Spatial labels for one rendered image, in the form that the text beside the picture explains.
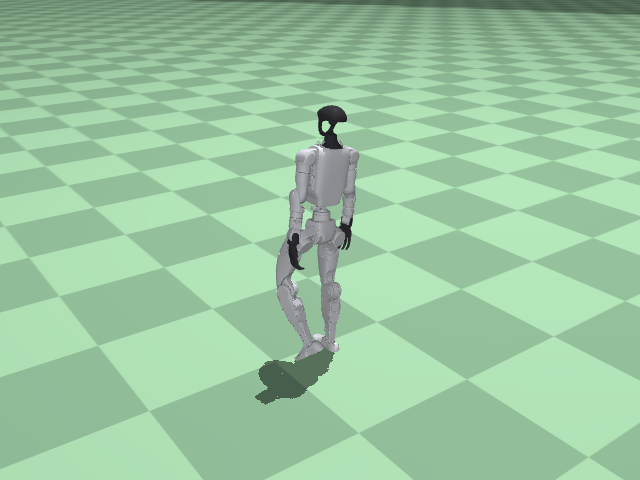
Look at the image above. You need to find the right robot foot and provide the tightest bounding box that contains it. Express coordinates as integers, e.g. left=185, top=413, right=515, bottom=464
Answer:
left=313, top=334, right=339, bottom=352

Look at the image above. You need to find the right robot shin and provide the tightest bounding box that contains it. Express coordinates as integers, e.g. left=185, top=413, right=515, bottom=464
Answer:
left=321, top=282, right=341, bottom=343

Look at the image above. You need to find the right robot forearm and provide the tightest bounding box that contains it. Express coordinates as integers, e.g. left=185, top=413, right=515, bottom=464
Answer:
left=341, top=188, right=356, bottom=225

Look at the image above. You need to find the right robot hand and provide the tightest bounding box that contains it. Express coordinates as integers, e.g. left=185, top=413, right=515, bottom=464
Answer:
left=338, top=217, right=353, bottom=250

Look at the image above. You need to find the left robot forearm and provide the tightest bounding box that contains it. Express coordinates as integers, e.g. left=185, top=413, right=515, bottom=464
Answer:
left=287, top=190, right=304, bottom=241

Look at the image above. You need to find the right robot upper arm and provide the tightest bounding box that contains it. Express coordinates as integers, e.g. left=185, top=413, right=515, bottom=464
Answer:
left=343, top=146, right=359, bottom=195

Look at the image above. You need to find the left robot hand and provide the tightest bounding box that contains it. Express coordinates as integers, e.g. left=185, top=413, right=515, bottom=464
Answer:
left=287, top=233, right=305, bottom=270

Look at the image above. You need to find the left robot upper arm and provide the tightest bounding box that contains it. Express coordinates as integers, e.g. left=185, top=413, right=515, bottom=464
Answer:
left=289, top=148, right=317, bottom=204

